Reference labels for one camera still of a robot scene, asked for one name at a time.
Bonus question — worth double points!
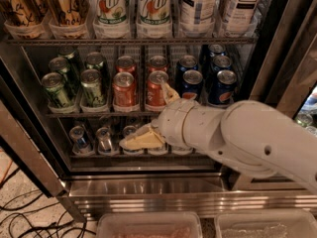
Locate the right fridge glass door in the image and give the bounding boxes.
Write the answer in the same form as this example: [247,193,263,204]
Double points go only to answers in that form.
[230,0,317,190]

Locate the left clear plastic bin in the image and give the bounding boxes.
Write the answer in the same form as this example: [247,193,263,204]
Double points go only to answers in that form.
[96,212,202,238]

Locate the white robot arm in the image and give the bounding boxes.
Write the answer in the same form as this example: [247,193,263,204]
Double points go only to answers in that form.
[120,83,317,193]

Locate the left LaCroix can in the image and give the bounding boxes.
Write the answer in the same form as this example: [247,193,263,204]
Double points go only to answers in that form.
[0,0,44,27]

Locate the right tea can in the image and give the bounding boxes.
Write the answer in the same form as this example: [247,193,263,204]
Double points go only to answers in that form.
[222,0,260,27]

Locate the green can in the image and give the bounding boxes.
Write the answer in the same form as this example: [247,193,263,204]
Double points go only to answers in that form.
[42,72,73,108]
[85,52,107,76]
[49,57,79,95]
[80,69,106,107]
[57,46,82,71]

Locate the top wire shelf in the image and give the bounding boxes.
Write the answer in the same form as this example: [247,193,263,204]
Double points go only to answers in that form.
[5,37,258,47]

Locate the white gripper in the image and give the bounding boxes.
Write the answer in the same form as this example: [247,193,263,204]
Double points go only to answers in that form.
[119,82,198,151]

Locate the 7up can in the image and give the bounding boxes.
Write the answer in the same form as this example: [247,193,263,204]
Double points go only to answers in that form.
[138,0,170,26]
[94,0,129,25]

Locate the front right Pepsi can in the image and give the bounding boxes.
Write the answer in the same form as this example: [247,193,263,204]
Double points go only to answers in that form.
[208,69,237,105]

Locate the right 7up can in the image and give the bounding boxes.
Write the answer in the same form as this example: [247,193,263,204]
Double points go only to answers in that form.
[138,0,170,26]

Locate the black floor cables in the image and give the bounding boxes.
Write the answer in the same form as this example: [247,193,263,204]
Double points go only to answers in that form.
[0,166,97,238]

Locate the middle wire shelf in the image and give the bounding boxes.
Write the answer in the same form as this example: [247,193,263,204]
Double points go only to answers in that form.
[46,111,160,118]

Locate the slim blue can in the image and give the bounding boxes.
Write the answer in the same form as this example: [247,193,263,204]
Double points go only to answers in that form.
[123,125,139,155]
[69,126,92,154]
[96,127,113,154]

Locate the middle slim blue can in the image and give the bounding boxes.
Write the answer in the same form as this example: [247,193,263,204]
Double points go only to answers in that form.
[96,127,113,154]

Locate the front left Pepsi can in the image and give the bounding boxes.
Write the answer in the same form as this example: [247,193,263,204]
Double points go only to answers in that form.
[180,69,203,100]

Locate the right slim blue can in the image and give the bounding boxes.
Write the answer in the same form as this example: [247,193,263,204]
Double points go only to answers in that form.
[123,125,139,155]

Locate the lacroix can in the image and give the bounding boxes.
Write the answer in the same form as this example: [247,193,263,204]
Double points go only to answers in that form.
[47,0,89,27]
[0,0,44,27]

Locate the pepsi can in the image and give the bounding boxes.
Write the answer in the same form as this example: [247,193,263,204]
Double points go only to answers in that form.
[202,44,226,64]
[180,69,203,100]
[208,55,232,79]
[175,55,198,82]
[208,69,237,105]

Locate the tea can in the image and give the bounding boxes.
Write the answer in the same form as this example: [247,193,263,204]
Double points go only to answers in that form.
[222,0,260,27]
[180,0,216,25]

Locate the open fridge door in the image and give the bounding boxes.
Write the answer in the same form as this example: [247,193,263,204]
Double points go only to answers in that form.
[0,41,85,222]

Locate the front right orange can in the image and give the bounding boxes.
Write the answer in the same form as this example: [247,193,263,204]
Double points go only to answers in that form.
[147,70,168,106]

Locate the middle right Pepsi can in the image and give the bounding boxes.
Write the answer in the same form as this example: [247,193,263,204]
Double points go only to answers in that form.
[208,55,232,79]

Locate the left tea can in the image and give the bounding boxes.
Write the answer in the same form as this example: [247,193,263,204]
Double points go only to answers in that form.
[180,0,216,25]

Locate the clear plastic bin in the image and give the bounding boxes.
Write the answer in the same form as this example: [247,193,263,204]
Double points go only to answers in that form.
[214,209,317,238]
[96,212,202,238]

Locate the orange floor cable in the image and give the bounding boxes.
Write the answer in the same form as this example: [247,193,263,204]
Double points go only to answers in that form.
[0,159,15,185]

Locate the orange can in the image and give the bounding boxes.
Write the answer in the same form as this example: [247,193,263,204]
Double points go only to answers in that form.
[115,56,137,77]
[147,70,168,106]
[148,55,168,72]
[113,72,136,107]

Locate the left slim blue can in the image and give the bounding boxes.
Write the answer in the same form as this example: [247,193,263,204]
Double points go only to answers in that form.
[69,126,92,154]

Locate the back left Pepsi can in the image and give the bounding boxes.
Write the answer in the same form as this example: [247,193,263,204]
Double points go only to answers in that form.
[175,55,198,82]

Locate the back right orange can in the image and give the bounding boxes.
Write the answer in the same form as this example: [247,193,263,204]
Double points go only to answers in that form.
[148,55,168,72]

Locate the back right Pepsi can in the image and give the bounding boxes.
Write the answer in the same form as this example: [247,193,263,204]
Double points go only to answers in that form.
[202,44,226,64]

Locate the right LaCroix can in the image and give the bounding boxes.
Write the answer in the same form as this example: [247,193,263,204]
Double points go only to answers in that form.
[47,0,89,27]

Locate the back left orange can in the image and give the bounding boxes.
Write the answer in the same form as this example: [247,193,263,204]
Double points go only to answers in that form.
[115,56,137,77]

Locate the front left orange can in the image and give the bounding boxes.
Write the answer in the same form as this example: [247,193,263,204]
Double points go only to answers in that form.
[113,72,136,107]

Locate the wire shelf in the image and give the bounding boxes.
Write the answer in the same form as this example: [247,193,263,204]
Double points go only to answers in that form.
[5,37,258,47]
[46,111,160,118]

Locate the left 7up can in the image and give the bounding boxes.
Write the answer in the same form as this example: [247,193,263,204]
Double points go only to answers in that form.
[94,0,129,25]

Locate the right clear plastic bin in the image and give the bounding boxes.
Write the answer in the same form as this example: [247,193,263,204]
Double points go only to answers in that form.
[214,209,317,238]

